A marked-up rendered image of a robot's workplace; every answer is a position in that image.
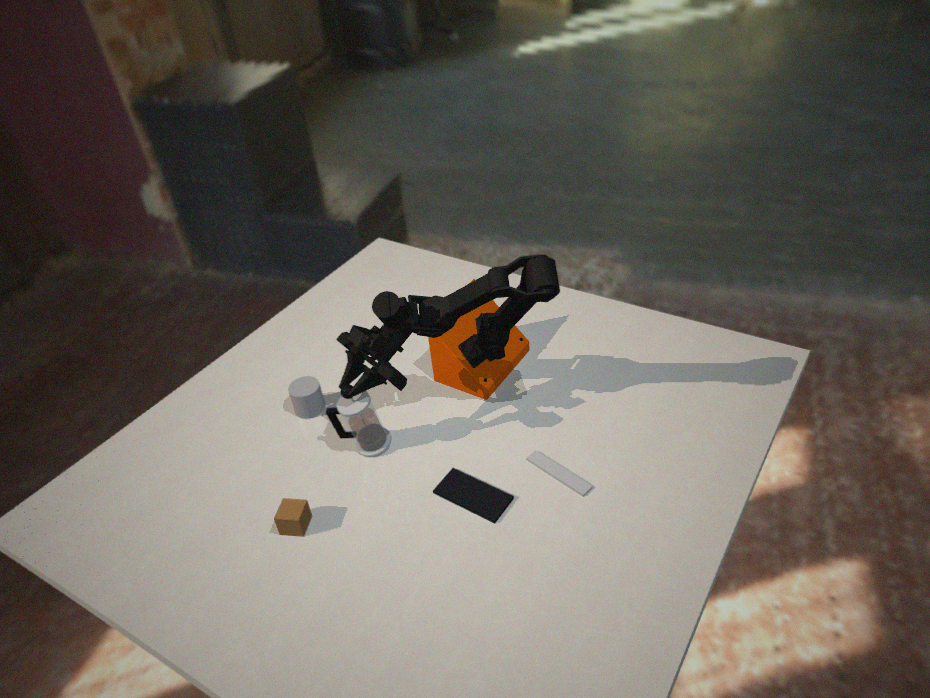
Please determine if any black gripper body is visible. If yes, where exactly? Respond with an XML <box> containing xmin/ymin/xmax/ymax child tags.
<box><xmin>336</xmin><ymin>326</ymin><xmax>407</xmax><ymax>391</ymax></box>

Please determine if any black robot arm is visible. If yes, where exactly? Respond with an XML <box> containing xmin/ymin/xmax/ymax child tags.
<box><xmin>347</xmin><ymin>255</ymin><xmax>560</xmax><ymax>368</ymax></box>

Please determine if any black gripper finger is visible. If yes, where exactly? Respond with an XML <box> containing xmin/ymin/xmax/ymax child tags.
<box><xmin>348</xmin><ymin>365</ymin><xmax>387</xmax><ymax>397</ymax></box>
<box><xmin>339</xmin><ymin>350</ymin><xmax>365</xmax><ymax>389</ymax></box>

